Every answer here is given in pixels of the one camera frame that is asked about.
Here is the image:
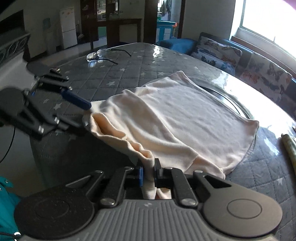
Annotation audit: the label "butterfly cushion right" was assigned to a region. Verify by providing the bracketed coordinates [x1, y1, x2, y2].
[239, 52, 292, 103]

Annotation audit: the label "butterfly cushion left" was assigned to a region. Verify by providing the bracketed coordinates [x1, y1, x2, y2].
[191, 37, 242, 76]

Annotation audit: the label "clear glasses black temples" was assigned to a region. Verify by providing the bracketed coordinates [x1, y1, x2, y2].
[86, 48, 132, 65]

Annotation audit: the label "round dark table inset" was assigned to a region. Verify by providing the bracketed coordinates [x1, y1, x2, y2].
[200, 86, 253, 120]

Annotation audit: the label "grey quilted star tablecloth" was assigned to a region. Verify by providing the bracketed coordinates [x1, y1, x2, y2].
[31, 43, 295, 240]

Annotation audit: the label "teal blue cabinet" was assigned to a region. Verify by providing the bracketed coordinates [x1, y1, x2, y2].
[156, 20, 178, 42]

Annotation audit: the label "cream white shirt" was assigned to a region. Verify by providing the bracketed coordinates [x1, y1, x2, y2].
[83, 71, 259, 199]

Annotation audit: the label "blue sofa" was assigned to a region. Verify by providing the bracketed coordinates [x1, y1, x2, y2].
[156, 32, 295, 108]

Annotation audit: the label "tie-dye folded garment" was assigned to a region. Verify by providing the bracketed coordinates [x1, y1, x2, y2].
[281, 134, 296, 173]

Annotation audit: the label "white refrigerator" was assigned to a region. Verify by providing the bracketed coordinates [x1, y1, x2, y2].
[60, 7, 77, 49]

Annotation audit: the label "window with frame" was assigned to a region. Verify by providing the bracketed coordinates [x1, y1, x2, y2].
[230, 1, 295, 59]

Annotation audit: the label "dark wooden cabinet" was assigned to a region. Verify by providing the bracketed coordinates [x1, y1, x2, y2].
[80, 1, 158, 50]

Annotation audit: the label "butterfly cushion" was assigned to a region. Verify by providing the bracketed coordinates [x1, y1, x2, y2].
[191, 37, 242, 76]
[239, 52, 292, 103]

